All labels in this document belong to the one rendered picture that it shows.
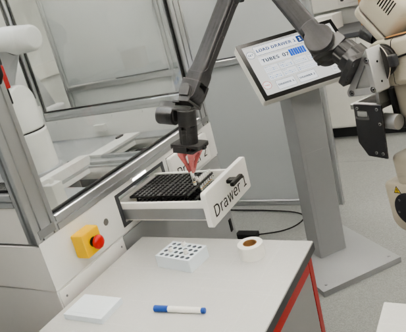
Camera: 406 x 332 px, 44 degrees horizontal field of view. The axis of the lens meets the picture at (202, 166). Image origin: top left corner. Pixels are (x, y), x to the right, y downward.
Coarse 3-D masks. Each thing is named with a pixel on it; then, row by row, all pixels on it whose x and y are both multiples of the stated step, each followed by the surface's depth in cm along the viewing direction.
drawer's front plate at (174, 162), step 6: (204, 132) 204; (198, 138) 199; (204, 138) 203; (204, 150) 203; (174, 156) 184; (186, 156) 191; (204, 156) 202; (210, 156) 206; (168, 162) 181; (174, 162) 183; (180, 162) 187; (204, 162) 202; (168, 168) 182; (174, 168) 183
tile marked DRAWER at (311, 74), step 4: (304, 72) 224; (308, 72) 225; (312, 72) 225; (316, 72) 225; (300, 76) 223; (304, 76) 223; (308, 76) 224; (312, 76) 224; (316, 76) 224; (300, 80) 222; (304, 80) 222
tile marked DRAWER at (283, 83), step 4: (288, 76) 222; (292, 76) 223; (276, 80) 221; (280, 80) 221; (284, 80) 221; (288, 80) 222; (292, 80) 222; (280, 84) 220; (284, 84) 220; (288, 84) 221; (292, 84) 221; (280, 88) 219
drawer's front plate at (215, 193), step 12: (228, 168) 155; (240, 168) 160; (216, 180) 147; (240, 180) 159; (204, 192) 140; (216, 192) 145; (228, 192) 152; (240, 192) 159; (204, 204) 141; (228, 204) 152
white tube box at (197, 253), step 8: (176, 248) 141; (184, 248) 140; (192, 248) 139; (200, 248) 138; (160, 256) 139; (168, 256) 138; (176, 256) 138; (184, 256) 136; (192, 256) 135; (200, 256) 137; (208, 256) 139; (160, 264) 140; (168, 264) 138; (176, 264) 136; (184, 264) 134; (192, 264) 134; (200, 264) 137; (192, 272) 134
